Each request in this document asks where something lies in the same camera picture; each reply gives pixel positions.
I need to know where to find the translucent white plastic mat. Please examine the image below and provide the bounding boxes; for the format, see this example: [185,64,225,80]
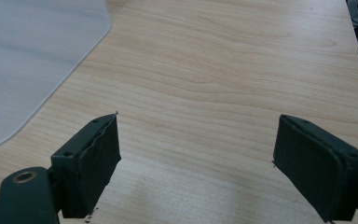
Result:
[0,0,112,152]

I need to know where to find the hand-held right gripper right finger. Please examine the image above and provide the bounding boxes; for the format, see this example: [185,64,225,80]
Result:
[272,114,358,223]

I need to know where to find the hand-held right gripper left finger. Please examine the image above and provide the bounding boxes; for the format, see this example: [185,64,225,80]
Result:
[50,113,122,219]

